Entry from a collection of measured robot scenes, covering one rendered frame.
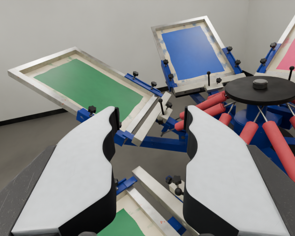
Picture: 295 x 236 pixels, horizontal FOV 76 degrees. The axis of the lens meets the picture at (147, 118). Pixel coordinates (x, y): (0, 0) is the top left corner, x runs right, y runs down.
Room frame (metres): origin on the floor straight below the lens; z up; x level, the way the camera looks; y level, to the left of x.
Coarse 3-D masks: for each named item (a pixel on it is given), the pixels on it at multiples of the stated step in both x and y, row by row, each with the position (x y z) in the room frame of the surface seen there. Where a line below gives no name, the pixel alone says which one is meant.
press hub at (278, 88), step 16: (240, 80) 0.92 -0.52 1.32; (256, 80) 0.82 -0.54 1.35; (272, 80) 0.85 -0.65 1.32; (288, 80) 0.81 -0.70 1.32; (240, 96) 0.75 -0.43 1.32; (256, 96) 0.72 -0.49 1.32; (272, 96) 0.69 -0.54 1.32; (288, 96) 0.67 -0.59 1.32; (240, 112) 0.87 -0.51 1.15; (256, 112) 0.77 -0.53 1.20; (240, 128) 0.77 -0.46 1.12; (256, 144) 0.71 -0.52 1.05
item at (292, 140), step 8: (224, 104) 1.21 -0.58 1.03; (232, 104) 1.14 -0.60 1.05; (224, 112) 1.11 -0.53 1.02; (232, 112) 1.12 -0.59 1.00; (272, 112) 1.00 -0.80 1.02; (280, 112) 0.96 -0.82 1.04; (288, 112) 0.93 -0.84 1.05; (232, 120) 1.00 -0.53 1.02; (280, 120) 0.93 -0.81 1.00; (288, 120) 0.92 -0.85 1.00; (288, 128) 0.91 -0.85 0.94; (184, 136) 0.93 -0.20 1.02; (288, 144) 0.70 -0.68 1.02; (264, 152) 0.68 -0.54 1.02; (272, 152) 0.67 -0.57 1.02; (272, 160) 0.62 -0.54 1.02; (280, 168) 0.57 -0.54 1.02
